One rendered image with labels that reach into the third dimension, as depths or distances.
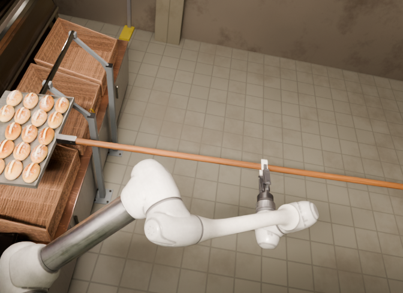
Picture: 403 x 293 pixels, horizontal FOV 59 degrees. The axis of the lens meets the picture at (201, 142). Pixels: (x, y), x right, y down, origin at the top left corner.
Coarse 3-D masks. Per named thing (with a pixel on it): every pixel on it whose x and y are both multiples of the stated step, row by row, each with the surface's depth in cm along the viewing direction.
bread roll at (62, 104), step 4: (60, 100) 179; (64, 100) 180; (56, 104) 178; (60, 104) 177; (64, 104) 179; (68, 104) 182; (56, 108) 178; (60, 108) 177; (64, 108) 179; (60, 112) 178; (64, 112) 180
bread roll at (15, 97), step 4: (12, 92) 177; (16, 92) 178; (20, 92) 181; (8, 96) 176; (12, 96) 176; (16, 96) 177; (20, 96) 180; (8, 100) 176; (12, 100) 176; (16, 100) 177; (20, 100) 180; (8, 104) 176; (12, 104) 177; (16, 104) 178
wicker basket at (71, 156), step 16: (64, 160) 229; (48, 176) 223; (64, 176) 224; (0, 192) 211; (16, 192) 213; (32, 192) 214; (48, 192) 216; (64, 192) 208; (0, 208) 206; (16, 208) 207; (48, 208) 210; (64, 208) 212; (0, 224) 185; (16, 224) 183; (32, 224) 202; (48, 224) 189; (48, 240) 197
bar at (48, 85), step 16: (64, 48) 213; (112, 64) 244; (48, 80) 194; (112, 80) 251; (112, 96) 263; (80, 112) 209; (112, 112) 276; (96, 128) 221; (112, 128) 290; (96, 160) 244; (96, 192) 285; (112, 192) 287
